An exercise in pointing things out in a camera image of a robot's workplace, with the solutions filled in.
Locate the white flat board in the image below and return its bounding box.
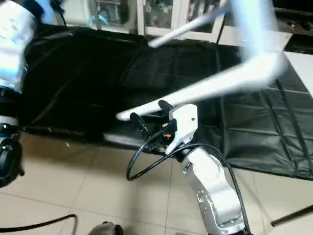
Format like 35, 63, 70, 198
284, 48, 313, 99

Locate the white drawer unit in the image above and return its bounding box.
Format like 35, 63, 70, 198
219, 26, 295, 50

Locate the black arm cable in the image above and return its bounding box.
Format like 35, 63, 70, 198
0, 213, 78, 234
126, 124, 246, 222

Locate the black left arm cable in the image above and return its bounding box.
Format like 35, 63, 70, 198
0, 213, 78, 234

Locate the black metal table leg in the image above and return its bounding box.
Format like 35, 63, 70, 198
270, 205, 313, 227

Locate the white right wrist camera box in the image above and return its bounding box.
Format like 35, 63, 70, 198
167, 103, 199, 155

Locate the white plastic table leg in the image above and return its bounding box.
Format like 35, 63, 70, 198
115, 53, 290, 122
146, 3, 232, 49

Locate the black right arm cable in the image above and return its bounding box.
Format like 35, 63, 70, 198
126, 124, 246, 222

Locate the black table mat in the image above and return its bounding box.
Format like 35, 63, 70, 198
19, 24, 313, 180

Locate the blue plastic stool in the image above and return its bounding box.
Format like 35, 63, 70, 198
88, 14, 112, 28

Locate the white glass door cabinet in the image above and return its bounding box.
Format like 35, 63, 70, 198
92, 0, 226, 43

